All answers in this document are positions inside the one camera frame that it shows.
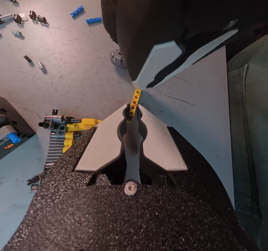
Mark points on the small grey lego pin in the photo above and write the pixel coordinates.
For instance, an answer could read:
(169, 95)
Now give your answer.
(16, 33)

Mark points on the yellow lego beam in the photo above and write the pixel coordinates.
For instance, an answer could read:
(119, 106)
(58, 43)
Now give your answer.
(135, 100)

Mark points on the black lego connector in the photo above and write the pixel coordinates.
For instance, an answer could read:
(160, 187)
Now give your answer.
(32, 14)
(41, 19)

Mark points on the small grey lego bush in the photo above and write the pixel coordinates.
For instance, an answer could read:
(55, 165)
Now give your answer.
(41, 65)

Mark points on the small black lego bush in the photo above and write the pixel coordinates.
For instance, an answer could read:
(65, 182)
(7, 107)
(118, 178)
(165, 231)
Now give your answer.
(27, 58)

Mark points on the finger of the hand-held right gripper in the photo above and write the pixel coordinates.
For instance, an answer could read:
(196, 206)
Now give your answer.
(159, 58)
(201, 54)

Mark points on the grey lego gear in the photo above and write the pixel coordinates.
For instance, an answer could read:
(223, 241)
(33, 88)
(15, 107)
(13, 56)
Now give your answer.
(116, 59)

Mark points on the blue lego pin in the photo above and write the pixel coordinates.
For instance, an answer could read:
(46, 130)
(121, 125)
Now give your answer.
(94, 20)
(77, 12)

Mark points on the large yellow black lego model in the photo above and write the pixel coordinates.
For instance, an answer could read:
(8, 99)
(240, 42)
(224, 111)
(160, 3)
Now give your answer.
(12, 110)

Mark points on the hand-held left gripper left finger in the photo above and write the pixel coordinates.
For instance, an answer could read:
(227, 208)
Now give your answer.
(100, 146)

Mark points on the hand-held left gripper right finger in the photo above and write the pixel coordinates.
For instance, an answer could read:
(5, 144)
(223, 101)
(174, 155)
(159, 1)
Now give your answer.
(161, 146)

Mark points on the yellow grey lego claw assembly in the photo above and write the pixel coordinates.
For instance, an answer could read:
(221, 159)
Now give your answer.
(56, 146)

